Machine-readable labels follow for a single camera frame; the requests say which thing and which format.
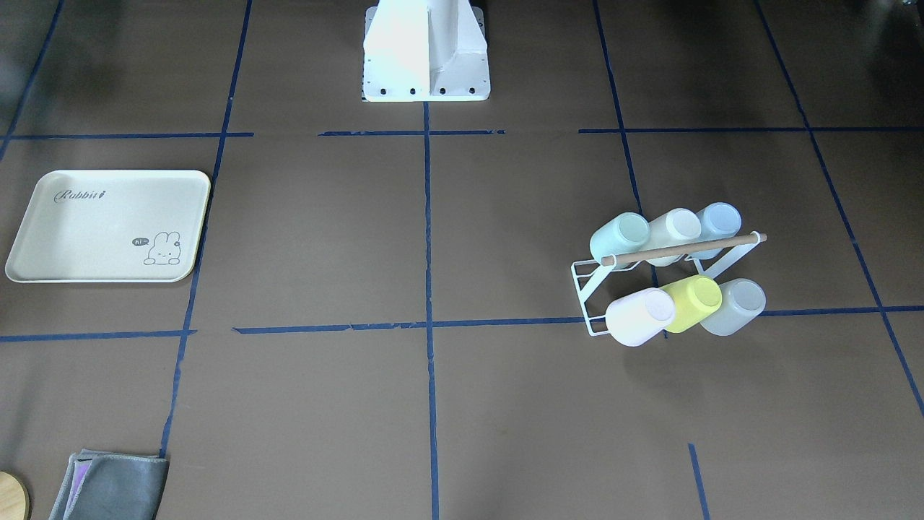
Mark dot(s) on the green cup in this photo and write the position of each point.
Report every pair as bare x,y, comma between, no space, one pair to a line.
626,233

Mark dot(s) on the pink cup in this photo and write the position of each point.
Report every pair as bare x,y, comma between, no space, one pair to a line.
639,316

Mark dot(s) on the cream white cup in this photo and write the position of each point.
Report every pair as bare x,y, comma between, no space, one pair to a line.
675,228

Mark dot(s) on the yellow cup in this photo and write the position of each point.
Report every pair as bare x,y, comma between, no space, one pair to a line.
695,298

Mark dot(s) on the light blue cup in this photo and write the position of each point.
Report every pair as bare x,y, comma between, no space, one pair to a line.
719,221

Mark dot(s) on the grey cup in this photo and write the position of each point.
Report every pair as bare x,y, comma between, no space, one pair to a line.
742,301

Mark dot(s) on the cream rabbit tray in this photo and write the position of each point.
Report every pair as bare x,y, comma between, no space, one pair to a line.
110,226

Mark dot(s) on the grey folded cloth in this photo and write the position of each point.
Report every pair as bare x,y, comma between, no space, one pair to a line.
111,485

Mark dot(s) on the wooden stand with round base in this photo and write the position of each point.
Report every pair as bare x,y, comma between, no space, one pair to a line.
15,501

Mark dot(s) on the white wire cup rack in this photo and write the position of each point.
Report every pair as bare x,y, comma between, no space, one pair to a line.
588,275

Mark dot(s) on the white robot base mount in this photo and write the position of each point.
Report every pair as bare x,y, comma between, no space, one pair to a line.
425,51

